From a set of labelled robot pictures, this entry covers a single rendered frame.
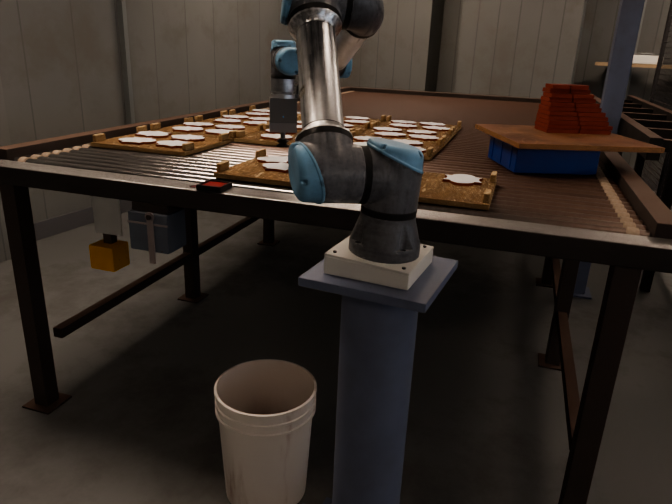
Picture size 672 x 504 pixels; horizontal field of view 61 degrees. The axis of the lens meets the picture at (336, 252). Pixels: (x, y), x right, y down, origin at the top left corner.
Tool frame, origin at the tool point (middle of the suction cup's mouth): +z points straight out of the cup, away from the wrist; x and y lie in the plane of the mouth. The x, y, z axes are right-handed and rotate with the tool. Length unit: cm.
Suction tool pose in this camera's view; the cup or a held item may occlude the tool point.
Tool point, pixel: (282, 146)
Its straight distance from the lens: 185.4
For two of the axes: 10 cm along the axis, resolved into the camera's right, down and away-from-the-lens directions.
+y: -9.9, 0.1, -1.3
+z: -0.4, 9.4, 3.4
